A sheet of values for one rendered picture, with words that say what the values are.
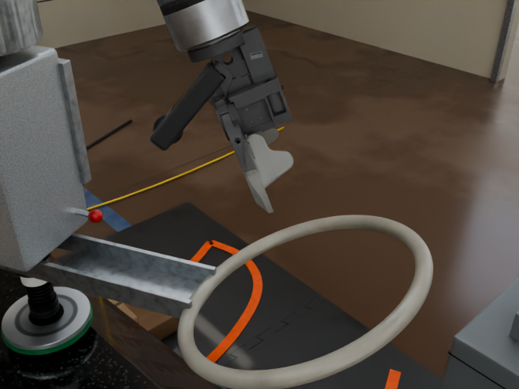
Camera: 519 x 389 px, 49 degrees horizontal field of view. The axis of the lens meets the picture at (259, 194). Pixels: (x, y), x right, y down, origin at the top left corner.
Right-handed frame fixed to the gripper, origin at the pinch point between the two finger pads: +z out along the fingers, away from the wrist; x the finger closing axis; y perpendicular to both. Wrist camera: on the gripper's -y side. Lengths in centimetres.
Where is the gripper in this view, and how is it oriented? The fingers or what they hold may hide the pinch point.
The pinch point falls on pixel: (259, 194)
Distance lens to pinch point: 73.5
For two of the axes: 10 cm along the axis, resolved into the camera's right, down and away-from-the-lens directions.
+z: 3.6, 8.6, 3.6
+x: -1.0, -3.5, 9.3
